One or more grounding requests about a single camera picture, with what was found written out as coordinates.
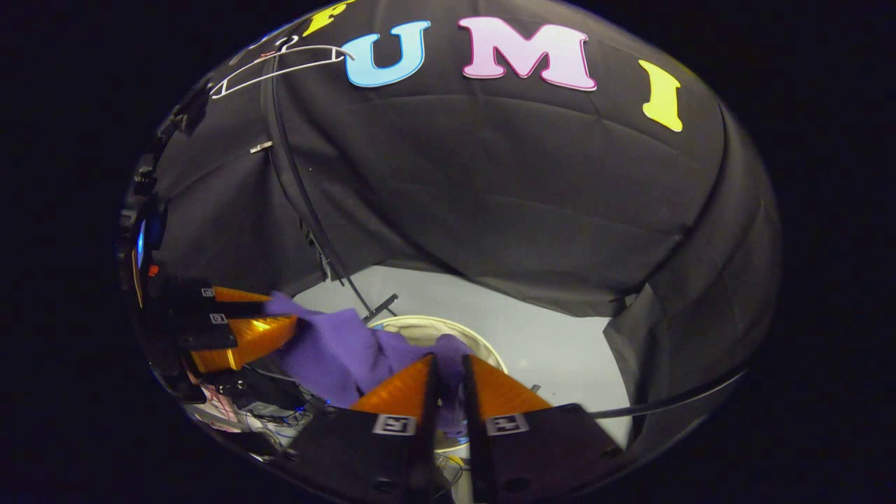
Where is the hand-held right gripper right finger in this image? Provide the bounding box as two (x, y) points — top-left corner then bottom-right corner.
(461, 353), (625, 504)

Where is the yellow round laundry hamper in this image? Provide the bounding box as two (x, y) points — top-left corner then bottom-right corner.
(365, 314), (510, 456)

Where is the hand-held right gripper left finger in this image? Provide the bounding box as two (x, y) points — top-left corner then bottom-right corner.
(286, 353), (442, 504)

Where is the purple corduroy jacket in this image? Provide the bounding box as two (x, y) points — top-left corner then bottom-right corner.
(262, 290), (475, 438)

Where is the black clothes rack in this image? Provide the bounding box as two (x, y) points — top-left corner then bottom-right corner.
(259, 42), (746, 421)

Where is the tangle of cables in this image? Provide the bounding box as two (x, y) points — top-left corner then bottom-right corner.
(238, 395), (319, 452)

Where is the black equipment box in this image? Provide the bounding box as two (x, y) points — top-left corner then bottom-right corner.
(210, 365), (309, 414)

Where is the white plastic hanger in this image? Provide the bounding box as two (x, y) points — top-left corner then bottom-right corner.
(209, 34), (356, 100)

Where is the pink paper sheet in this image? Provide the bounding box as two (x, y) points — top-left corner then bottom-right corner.
(199, 381), (242, 424)

